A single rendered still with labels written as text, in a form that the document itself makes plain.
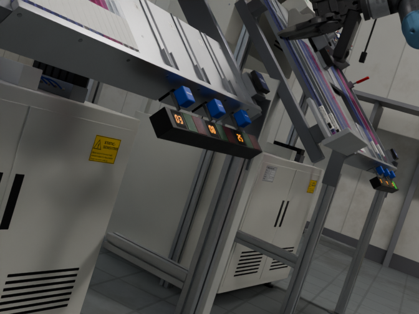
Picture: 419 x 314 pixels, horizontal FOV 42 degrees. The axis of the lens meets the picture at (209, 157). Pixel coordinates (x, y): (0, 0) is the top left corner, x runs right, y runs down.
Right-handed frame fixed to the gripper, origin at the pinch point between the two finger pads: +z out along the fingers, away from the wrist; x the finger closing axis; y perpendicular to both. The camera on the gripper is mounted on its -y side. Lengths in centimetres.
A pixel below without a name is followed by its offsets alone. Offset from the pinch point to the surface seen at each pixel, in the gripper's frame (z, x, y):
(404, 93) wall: -26, -341, 45
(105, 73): 17, 58, -18
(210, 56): 12.6, 20.3, -6.6
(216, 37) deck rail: 13.6, 10.3, 1.1
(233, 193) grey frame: 17.0, 7.7, -35.2
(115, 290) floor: 84, -44, -57
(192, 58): 12.9, 30.1, -9.4
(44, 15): 14, 74, -15
